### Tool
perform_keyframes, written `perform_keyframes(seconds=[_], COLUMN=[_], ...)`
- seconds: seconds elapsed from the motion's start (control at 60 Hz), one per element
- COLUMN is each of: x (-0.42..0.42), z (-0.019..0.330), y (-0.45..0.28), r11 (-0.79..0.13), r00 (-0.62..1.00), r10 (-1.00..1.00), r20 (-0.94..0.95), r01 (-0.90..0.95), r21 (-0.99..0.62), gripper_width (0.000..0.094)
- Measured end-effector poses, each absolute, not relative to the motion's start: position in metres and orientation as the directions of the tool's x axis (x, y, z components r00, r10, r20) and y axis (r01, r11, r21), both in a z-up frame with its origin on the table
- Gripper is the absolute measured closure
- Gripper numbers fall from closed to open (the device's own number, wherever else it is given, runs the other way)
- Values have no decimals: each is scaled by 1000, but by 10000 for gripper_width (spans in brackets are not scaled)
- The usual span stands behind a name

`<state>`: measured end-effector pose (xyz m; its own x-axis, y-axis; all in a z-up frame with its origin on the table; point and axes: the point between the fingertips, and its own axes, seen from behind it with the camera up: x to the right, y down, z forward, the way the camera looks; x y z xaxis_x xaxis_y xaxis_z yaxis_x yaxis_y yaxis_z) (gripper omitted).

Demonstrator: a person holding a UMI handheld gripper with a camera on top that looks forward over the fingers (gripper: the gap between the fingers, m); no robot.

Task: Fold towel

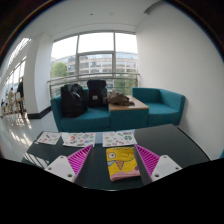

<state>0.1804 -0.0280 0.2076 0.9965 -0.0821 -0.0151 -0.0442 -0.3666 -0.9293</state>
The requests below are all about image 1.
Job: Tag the large black bag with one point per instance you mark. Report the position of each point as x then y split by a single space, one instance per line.
73 100

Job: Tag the colourful sticker sheet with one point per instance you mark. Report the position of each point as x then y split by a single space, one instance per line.
49 138
79 139
119 139

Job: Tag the orange pink printed towel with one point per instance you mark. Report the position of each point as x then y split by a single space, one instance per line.
121 163

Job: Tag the teal armchair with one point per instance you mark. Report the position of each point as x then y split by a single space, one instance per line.
166 110

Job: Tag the wood-topped teal side table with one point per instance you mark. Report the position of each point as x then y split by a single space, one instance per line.
128 118

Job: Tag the grey metal window railing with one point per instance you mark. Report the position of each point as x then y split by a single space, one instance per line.
126 76

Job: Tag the black backpack with label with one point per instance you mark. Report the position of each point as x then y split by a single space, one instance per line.
96 93

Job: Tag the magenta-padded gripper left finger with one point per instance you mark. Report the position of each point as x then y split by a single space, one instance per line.
61 167

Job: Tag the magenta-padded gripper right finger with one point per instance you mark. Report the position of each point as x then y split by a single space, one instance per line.
165 167

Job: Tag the brown crumpled jacket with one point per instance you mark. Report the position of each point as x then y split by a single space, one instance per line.
120 99

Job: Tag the person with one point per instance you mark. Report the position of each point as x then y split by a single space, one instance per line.
20 91
11 96

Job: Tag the teal two-seat sofa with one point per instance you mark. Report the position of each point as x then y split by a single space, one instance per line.
90 121

